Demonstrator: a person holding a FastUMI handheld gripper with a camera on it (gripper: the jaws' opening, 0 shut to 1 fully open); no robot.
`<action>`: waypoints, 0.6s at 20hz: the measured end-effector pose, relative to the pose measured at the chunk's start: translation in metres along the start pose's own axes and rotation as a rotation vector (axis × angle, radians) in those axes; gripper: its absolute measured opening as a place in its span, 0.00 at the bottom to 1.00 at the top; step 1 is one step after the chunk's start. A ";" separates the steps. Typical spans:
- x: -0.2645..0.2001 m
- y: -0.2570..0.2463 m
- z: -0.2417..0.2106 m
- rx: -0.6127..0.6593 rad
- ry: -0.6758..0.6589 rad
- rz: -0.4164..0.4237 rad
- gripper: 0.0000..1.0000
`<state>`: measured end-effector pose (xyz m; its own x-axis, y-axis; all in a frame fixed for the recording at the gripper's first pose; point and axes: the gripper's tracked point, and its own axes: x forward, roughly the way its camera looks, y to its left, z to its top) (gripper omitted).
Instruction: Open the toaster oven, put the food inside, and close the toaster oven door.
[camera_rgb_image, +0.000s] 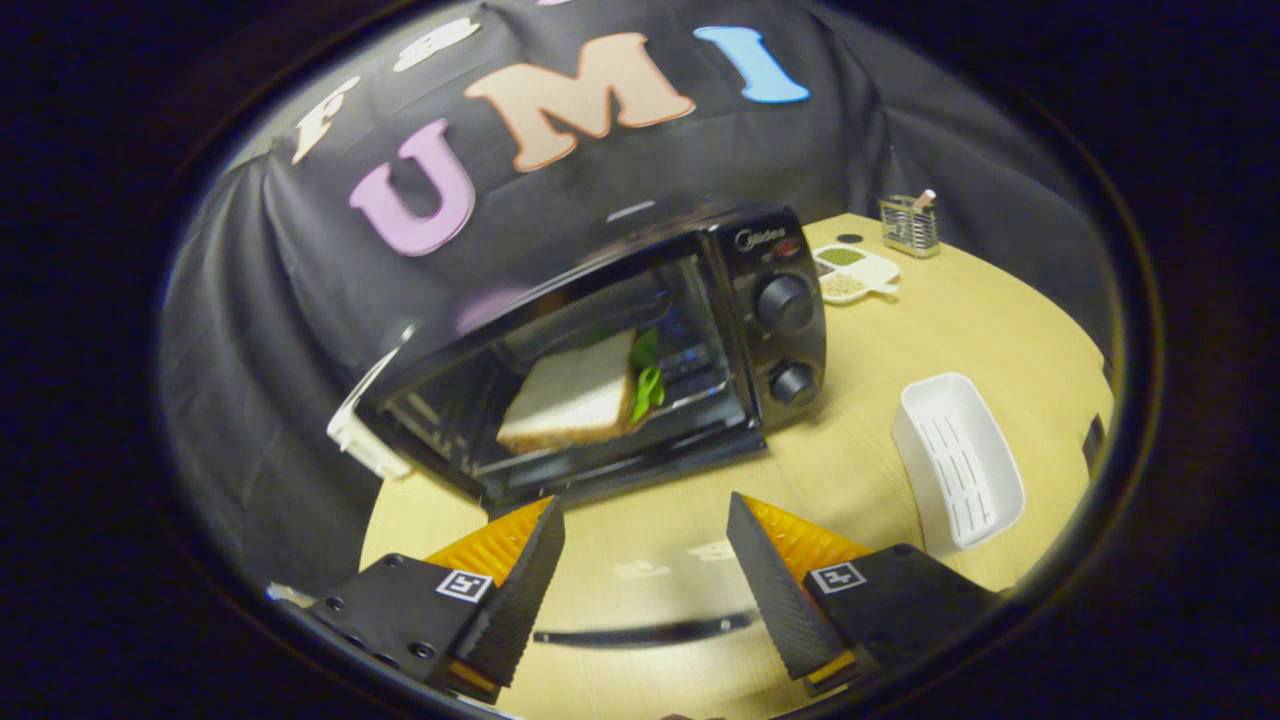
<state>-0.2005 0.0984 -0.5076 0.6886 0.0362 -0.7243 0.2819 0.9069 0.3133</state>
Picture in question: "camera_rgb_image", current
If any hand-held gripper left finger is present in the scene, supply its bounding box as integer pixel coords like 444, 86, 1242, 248
300, 495, 567, 701

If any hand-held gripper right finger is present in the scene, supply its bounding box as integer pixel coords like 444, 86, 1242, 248
726, 491, 1002, 700

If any white bread lettuce sandwich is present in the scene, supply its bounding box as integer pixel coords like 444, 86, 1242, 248
497, 328, 666, 456

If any black toaster oven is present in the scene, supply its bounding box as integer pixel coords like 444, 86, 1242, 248
355, 205, 829, 649

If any white plastic tray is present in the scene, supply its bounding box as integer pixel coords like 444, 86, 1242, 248
892, 373, 1027, 553

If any white divided dish with grains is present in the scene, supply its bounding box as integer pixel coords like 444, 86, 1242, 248
812, 243, 901, 306

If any black backdrop cloth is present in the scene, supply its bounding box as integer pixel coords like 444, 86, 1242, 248
160, 0, 1116, 591

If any metal mesh holder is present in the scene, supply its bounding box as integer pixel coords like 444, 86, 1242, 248
878, 190, 941, 259

